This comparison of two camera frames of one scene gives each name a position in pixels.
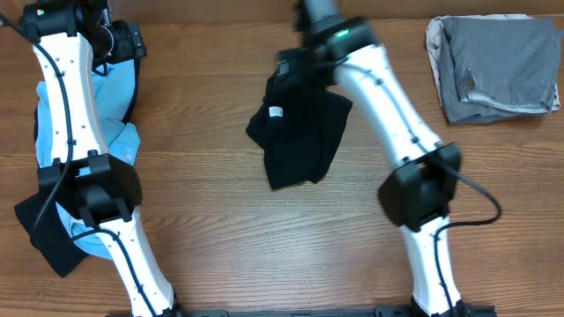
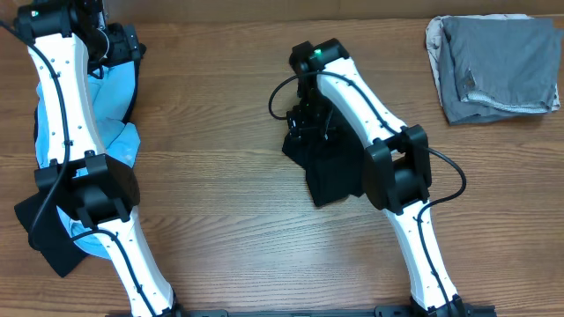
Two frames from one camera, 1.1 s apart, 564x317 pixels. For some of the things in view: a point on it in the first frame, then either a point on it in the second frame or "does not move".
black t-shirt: (300, 129) to (333, 164)
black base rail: (382, 311) does not move
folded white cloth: (433, 33) does not move
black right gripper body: (298, 70) to (318, 114)
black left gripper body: (126, 46) does not move
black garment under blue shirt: (40, 217) does not move
